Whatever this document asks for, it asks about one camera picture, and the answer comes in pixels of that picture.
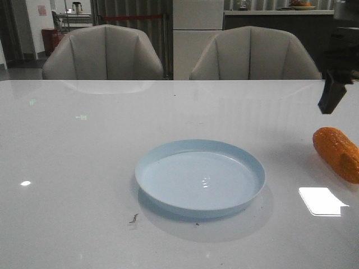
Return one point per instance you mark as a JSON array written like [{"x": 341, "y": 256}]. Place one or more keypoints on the red bin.
[{"x": 50, "y": 40}]

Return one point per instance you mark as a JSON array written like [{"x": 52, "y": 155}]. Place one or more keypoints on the pink wall notice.
[{"x": 42, "y": 10}]

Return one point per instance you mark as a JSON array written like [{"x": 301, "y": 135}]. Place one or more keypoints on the left beige upholstered chair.
[{"x": 105, "y": 52}]

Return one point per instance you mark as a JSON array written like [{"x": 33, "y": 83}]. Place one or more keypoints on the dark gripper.
[{"x": 341, "y": 58}]

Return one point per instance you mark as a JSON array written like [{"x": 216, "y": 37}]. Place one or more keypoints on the white cabinet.
[{"x": 194, "y": 23}]

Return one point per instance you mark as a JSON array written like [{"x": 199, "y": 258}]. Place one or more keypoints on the orange toy corn cob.
[{"x": 338, "y": 151}]

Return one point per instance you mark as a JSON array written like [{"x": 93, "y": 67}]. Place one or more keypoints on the beige upholstered chair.
[
  {"x": 255, "y": 53},
  {"x": 105, "y": 52}
]

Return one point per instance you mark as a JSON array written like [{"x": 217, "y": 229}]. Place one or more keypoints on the light blue round plate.
[{"x": 200, "y": 179}]

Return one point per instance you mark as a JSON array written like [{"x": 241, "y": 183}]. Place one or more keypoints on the right beige upholstered chair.
[{"x": 255, "y": 53}]

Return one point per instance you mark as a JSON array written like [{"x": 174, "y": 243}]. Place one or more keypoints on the red barrier belt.
[{"x": 124, "y": 18}]

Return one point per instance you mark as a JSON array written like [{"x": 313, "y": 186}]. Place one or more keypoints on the background desk with kettle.
[{"x": 71, "y": 15}]

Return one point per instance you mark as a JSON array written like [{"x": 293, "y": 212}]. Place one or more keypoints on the fruit bowl on counter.
[{"x": 301, "y": 5}]

